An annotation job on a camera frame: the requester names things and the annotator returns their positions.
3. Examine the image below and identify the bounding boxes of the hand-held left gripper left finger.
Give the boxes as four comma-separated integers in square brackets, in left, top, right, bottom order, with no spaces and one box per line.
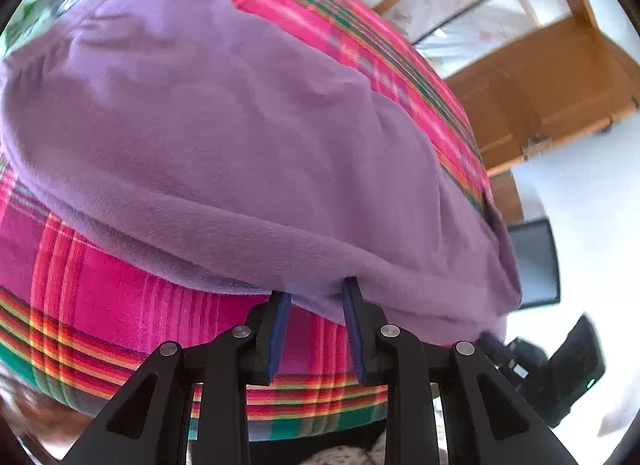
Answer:
[60,291,292,465]

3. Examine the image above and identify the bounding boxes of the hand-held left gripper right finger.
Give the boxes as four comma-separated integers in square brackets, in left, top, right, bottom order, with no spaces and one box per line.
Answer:
[341,278,578,465]

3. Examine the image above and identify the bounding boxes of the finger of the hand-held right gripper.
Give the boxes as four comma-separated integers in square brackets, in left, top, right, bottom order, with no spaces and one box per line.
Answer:
[482,332,508,358]

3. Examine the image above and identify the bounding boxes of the purple fleece pants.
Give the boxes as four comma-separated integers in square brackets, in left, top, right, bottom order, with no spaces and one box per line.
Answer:
[0,0,523,346]

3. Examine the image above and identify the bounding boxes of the black mesh chair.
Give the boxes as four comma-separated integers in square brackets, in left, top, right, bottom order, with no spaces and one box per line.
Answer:
[507,217,561,311]

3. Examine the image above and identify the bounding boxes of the small wooden cabinet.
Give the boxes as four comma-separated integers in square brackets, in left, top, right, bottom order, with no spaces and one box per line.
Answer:
[490,172,526,226]

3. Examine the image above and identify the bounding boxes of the pink green plaid blanket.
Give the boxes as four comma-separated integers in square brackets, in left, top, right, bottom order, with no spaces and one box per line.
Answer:
[0,0,493,441]

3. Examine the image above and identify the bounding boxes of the wooden door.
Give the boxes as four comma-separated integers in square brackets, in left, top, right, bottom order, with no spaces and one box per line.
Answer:
[442,0,640,176]

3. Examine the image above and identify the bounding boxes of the black pole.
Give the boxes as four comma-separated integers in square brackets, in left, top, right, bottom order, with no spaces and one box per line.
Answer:
[415,0,546,43]

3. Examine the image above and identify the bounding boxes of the translucent plastic curtain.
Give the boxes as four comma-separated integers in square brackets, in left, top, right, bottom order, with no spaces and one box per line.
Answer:
[390,0,571,76]

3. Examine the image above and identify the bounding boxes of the metal door handle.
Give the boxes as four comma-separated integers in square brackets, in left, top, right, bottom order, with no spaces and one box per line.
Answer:
[520,135,551,158]

